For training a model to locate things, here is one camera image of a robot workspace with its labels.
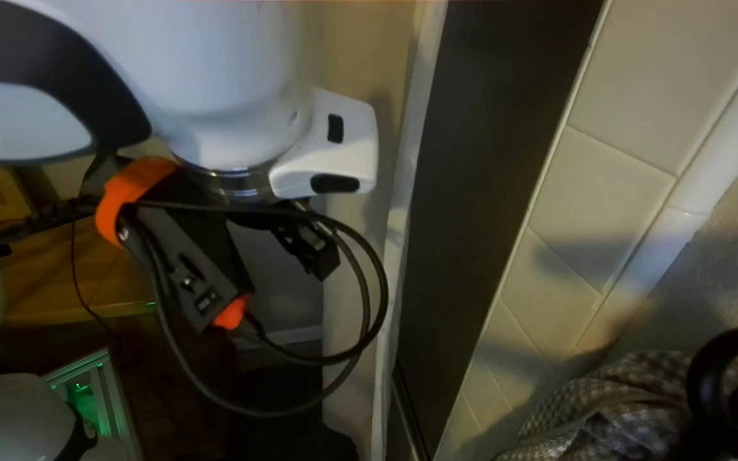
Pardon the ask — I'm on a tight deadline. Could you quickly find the black looped camera cable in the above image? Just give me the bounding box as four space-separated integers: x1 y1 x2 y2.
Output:
239 203 394 368

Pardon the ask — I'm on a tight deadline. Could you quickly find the light wooden frame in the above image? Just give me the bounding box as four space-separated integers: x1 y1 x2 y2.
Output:
0 162 91 225

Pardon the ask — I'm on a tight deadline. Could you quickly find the thin black cable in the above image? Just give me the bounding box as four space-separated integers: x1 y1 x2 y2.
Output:
66 216 123 340

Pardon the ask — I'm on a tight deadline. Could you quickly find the dark window panel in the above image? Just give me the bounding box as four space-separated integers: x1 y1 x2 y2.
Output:
390 0 611 461

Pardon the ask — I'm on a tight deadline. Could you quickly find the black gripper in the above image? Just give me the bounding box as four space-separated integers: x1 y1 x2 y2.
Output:
219 198 344 282

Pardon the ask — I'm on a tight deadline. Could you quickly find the white sheer curtain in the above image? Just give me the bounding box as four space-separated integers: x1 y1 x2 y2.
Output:
299 0 454 461

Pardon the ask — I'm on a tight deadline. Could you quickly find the long thick black cable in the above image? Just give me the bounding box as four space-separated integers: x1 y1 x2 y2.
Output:
123 212 390 422

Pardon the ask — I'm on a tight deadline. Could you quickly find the grey patterned cloth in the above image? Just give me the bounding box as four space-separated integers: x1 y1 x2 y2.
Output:
494 345 738 461

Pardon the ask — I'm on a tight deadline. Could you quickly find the grey box with green light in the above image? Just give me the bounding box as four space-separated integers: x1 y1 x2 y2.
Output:
41 344 146 461

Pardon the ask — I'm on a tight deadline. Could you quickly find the black bar stand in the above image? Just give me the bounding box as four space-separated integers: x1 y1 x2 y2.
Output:
0 198 105 262

